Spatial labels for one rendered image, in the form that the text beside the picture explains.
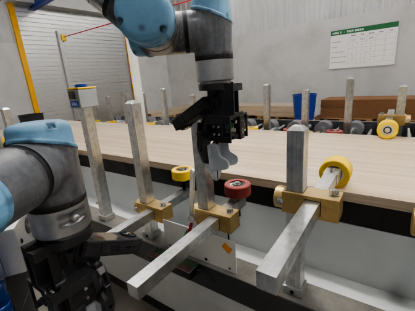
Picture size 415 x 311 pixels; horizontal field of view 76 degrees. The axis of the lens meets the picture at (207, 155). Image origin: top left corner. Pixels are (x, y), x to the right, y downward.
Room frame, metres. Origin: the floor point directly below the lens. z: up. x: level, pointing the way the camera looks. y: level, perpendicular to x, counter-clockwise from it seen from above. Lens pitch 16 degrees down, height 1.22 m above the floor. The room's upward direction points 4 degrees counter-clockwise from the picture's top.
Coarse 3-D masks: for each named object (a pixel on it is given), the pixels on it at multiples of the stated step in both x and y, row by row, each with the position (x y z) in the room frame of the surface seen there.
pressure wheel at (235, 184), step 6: (228, 180) 0.78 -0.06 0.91; (234, 180) 0.77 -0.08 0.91; (240, 180) 0.77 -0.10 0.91; (246, 180) 0.77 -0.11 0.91; (228, 186) 0.73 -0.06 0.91; (234, 186) 0.73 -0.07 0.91; (240, 186) 0.72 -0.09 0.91; (246, 186) 0.72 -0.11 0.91; (228, 192) 0.72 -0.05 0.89; (234, 192) 0.71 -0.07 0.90; (240, 192) 0.71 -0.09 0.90; (246, 192) 0.72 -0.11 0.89; (234, 198) 0.71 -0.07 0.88; (240, 198) 0.71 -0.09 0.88; (240, 216) 0.75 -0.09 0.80
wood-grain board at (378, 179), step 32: (96, 128) 2.10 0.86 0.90; (160, 128) 1.87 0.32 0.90; (128, 160) 1.17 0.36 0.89; (160, 160) 1.07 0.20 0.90; (192, 160) 1.04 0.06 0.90; (256, 160) 0.97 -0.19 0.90; (320, 160) 0.91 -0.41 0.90; (352, 160) 0.89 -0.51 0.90; (384, 160) 0.86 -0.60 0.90; (352, 192) 0.64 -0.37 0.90; (384, 192) 0.63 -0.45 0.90
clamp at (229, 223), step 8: (216, 208) 0.67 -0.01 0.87; (224, 208) 0.67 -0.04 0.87; (232, 208) 0.66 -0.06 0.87; (200, 216) 0.67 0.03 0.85; (208, 216) 0.65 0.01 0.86; (216, 216) 0.64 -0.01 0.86; (224, 216) 0.62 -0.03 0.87; (232, 216) 0.62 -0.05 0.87; (224, 224) 0.62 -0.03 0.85; (232, 224) 0.62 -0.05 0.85; (224, 232) 0.62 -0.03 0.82; (232, 232) 0.62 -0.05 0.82
